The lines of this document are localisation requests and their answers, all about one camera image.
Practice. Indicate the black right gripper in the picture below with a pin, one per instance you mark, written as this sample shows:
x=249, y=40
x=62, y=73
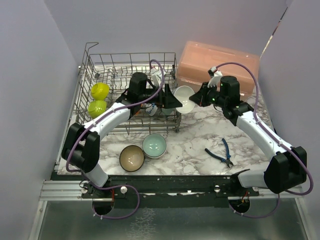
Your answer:
x=200, y=97

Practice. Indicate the blue floral bowl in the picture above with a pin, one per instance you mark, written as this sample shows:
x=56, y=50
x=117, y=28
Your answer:
x=151, y=109

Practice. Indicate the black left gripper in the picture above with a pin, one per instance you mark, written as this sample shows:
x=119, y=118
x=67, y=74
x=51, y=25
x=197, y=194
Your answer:
x=166, y=99

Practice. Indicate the dark brown bowl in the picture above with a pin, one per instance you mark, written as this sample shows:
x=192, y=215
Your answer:
x=131, y=158

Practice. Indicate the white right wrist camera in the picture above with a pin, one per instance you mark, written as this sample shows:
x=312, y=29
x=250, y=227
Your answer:
x=215, y=77

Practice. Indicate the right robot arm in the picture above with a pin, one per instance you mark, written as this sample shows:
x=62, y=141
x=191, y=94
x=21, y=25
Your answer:
x=287, y=164

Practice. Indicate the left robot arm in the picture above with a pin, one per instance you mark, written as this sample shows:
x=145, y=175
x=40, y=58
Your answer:
x=82, y=144

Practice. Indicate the yellow-green bowl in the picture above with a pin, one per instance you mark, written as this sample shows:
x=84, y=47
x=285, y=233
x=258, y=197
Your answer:
x=99, y=91

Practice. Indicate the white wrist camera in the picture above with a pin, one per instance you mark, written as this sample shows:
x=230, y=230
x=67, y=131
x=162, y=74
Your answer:
x=215, y=77
x=156, y=76

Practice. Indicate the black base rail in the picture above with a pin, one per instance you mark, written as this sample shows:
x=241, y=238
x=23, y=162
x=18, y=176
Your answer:
x=149, y=191

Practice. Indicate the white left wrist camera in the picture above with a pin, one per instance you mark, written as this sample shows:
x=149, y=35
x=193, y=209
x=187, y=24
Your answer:
x=156, y=76

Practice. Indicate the grey bowl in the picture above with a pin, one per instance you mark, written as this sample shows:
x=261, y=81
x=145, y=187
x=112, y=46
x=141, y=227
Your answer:
x=183, y=93

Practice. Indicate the celadon green bowl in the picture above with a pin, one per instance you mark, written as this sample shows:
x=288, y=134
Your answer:
x=167, y=111

